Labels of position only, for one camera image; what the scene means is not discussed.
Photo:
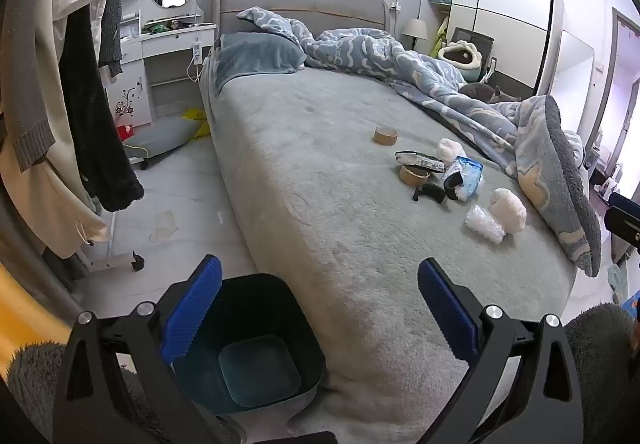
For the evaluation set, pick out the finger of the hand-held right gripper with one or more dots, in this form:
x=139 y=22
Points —
x=625 y=224

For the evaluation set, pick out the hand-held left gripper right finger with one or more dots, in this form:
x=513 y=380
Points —
x=445 y=311

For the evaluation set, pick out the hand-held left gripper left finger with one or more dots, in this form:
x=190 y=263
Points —
x=192 y=309

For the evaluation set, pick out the dark teal plastic bin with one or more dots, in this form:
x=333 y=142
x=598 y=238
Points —
x=255 y=364

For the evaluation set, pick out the large white tissue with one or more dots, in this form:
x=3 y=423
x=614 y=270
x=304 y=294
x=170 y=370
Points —
x=507 y=210

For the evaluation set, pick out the black curved plastic piece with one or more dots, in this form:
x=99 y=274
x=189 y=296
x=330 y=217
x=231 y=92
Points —
x=430 y=193

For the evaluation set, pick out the blue wet wipes pack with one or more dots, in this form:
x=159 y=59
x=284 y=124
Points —
x=472 y=176

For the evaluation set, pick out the brown tape roll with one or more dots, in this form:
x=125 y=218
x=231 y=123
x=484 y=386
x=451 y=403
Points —
x=385 y=137
x=413 y=175

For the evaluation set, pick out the black and white packet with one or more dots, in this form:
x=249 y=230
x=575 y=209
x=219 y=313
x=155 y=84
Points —
x=420 y=161

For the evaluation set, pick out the small white tissue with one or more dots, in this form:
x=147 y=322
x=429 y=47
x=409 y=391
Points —
x=450 y=149

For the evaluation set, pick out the white clothes rack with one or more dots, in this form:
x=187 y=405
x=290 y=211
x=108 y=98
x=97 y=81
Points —
x=112 y=264

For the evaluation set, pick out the person's grey fuzzy right leg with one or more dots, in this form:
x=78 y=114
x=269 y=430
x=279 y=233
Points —
x=605 y=359

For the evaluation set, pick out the grey bed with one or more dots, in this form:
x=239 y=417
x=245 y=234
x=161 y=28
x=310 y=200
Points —
x=325 y=204

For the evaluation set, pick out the grey cushioned stool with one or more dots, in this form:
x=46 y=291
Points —
x=160 y=139

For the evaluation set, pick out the beige coat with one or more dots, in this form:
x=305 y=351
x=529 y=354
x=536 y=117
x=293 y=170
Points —
x=50 y=204

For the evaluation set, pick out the red box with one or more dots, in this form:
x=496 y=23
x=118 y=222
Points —
x=124 y=133

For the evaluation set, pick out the yellow plastic bag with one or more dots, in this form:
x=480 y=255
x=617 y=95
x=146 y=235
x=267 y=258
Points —
x=196 y=116

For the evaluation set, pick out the grey cat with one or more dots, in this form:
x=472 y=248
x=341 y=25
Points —
x=480 y=91

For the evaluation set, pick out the black fuzzy garment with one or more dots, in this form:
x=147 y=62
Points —
x=97 y=124

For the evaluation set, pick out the cream and green cat bed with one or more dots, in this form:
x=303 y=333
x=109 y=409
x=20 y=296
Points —
x=462 y=55

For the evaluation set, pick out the black and white wardrobe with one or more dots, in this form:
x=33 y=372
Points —
x=505 y=19

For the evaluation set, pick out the blue patterned fleece blanket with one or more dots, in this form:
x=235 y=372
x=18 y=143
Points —
x=425 y=74

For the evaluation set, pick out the black mesh chair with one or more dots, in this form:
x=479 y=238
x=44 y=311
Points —
x=477 y=36

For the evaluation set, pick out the white power strip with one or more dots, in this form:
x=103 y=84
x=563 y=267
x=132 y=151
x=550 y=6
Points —
x=197 y=51

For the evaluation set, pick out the blue-grey pillow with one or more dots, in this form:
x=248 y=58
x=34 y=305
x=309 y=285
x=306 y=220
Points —
x=255 y=55

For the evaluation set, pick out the white vanity desk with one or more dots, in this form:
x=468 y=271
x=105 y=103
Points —
x=160 y=49

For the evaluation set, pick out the yellow-green cloth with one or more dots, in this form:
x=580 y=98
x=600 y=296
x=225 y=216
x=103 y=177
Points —
x=440 y=36

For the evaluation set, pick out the grey ribbed cardigan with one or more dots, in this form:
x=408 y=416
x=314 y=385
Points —
x=27 y=89

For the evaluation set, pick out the bedside lamp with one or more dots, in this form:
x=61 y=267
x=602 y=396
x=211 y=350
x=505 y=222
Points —
x=414 y=29

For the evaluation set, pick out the grey door frame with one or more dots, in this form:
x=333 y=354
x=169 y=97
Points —
x=617 y=74

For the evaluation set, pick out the wall socket with plug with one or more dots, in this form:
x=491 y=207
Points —
x=397 y=6

